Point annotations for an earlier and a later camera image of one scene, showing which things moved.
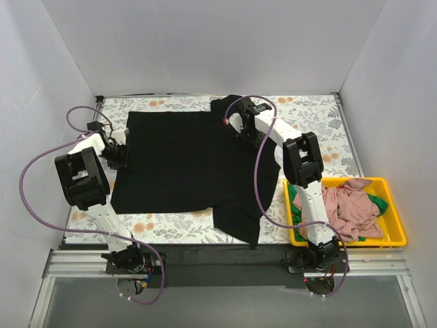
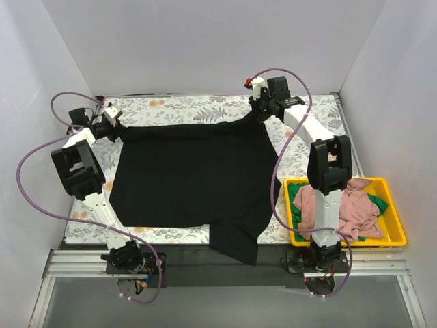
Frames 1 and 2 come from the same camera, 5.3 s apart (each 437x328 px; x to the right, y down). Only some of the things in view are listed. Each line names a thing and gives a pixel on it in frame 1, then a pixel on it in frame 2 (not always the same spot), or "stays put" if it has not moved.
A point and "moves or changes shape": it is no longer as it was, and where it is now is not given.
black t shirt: x=181 y=160 moves or changes shape
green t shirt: x=297 y=218 stays put
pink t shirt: x=349 y=210 stays put
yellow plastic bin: x=390 y=223 stays put
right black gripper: x=237 y=111 to x=257 y=106
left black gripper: x=119 y=156 to x=113 y=130
